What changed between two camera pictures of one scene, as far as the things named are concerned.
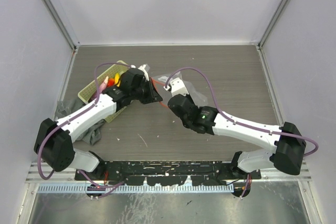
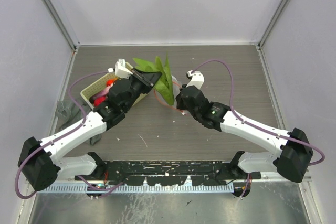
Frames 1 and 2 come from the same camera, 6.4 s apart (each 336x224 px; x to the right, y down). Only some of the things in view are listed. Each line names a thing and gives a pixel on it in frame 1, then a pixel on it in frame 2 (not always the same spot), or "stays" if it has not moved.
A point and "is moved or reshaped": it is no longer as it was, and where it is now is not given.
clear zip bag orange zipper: x=160 y=83 is moved or reshaped
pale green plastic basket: x=85 y=95 stays
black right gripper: x=189 y=98 → x=179 y=104
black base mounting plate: x=163 y=173 stays
